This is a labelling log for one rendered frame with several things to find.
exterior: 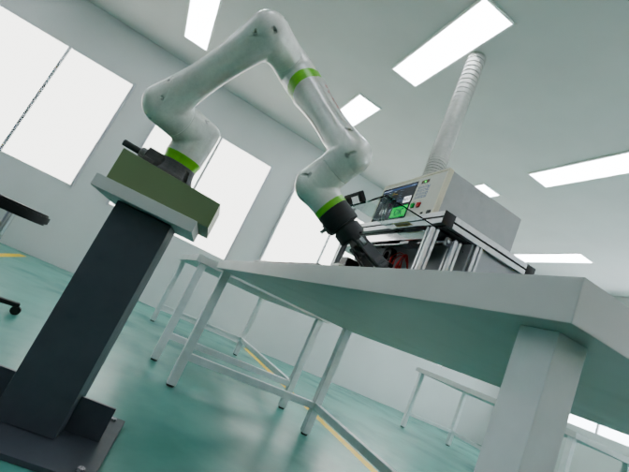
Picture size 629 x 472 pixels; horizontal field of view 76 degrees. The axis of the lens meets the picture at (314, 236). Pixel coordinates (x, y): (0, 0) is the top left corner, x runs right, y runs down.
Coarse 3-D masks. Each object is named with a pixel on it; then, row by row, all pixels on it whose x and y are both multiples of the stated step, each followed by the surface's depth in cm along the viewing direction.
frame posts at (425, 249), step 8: (432, 232) 128; (424, 240) 129; (432, 240) 128; (456, 240) 132; (344, 248) 185; (424, 248) 127; (448, 248) 133; (456, 248) 132; (336, 256) 184; (416, 256) 129; (424, 256) 127; (448, 256) 131; (456, 256) 131; (416, 264) 126; (424, 264) 126; (448, 264) 130
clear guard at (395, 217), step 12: (360, 204) 142; (372, 204) 137; (384, 204) 132; (396, 204) 128; (372, 216) 149; (384, 216) 143; (396, 216) 138; (408, 216) 133; (420, 216) 130; (396, 228) 149; (408, 228) 143; (420, 228) 138
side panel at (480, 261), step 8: (480, 248) 134; (472, 256) 133; (480, 256) 133; (488, 256) 136; (472, 264) 132; (480, 264) 135; (488, 264) 136; (496, 264) 138; (504, 264) 139; (480, 272) 135; (488, 272) 136; (496, 272) 137; (504, 272) 139; (512, 272) 140
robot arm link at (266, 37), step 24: (264, 24) 112; (288, 24) 117; (216, 48) 118; (240, 48) 115; (264, 48) 115; (288, 48) 118; (192, 72) 120; (216, 72) 119; (240, 72) 121; (144, 96) 123; (168, 96) 122; (192, 96) 123; (168, 120) 126
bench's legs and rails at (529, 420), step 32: (224, 288) 234; (512, 352) 46; (544, 352) 43; (576, 352) 43; (256, 384) 239; (320, 384) 257; (512, 384) 44; (544, 384) 41; (576, 384) 43; (320, 416) 241; (512, 416) 43; (544, 416) 41; (512, 448) 41; (544, 448) 41
